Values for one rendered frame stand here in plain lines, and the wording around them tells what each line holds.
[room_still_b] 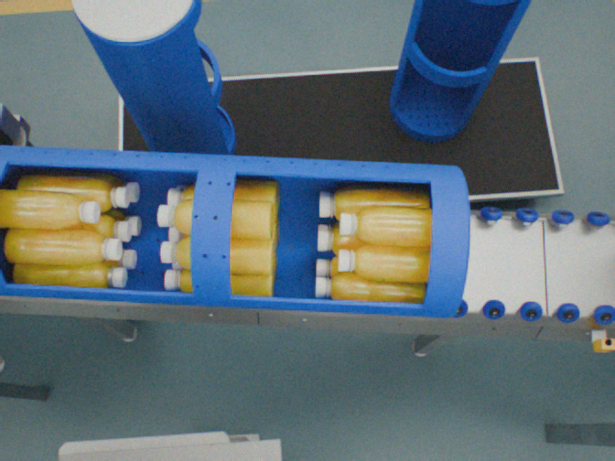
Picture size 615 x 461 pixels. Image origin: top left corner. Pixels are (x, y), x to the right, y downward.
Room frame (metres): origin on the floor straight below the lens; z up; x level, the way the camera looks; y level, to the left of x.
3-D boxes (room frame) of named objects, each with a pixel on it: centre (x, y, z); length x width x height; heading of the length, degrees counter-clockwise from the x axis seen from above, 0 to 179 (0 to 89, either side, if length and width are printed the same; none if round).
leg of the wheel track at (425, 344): (0.26, -0.38, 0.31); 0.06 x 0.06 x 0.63; 87
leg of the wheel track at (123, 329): (0.31, 0.60, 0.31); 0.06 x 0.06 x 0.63; 87
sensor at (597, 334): (0.19, -0.61, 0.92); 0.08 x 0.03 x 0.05; 177
